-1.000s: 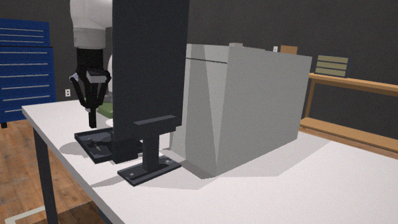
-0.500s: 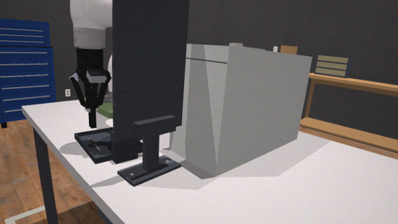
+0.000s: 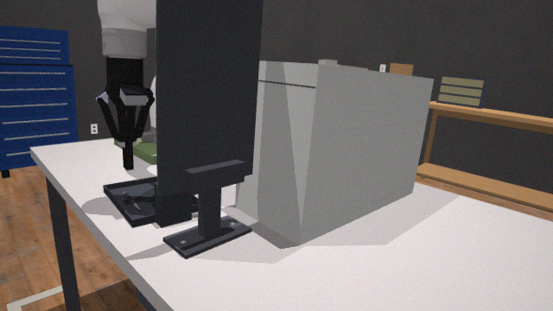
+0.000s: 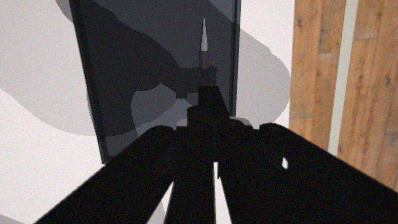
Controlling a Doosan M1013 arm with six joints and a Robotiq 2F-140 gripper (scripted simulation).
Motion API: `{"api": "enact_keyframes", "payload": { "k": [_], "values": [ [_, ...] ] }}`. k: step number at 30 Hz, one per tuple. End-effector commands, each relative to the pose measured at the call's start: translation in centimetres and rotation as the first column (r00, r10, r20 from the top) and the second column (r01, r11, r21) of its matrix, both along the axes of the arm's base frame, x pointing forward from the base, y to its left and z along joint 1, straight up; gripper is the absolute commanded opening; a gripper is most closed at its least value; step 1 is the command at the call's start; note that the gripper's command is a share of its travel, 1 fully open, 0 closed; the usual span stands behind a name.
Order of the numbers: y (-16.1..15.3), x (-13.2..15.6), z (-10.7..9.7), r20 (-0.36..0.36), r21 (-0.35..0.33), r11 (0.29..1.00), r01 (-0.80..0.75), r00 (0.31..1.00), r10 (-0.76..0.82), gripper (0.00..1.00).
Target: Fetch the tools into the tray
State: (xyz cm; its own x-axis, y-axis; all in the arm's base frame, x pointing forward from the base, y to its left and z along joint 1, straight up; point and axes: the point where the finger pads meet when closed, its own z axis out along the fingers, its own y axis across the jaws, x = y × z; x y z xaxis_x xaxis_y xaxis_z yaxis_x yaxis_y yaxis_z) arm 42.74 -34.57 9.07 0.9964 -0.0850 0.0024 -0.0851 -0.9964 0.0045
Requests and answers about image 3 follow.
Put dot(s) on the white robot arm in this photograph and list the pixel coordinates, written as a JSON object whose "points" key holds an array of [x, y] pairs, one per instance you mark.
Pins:
{"points": [[124, 26]]}

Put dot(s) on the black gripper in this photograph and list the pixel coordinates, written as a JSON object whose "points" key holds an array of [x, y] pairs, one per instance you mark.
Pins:
{"points": [[118, 71]]}

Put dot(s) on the small tan wooden block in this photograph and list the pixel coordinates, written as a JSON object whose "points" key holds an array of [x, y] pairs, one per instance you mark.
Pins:
{"points": [[401, 68]]}

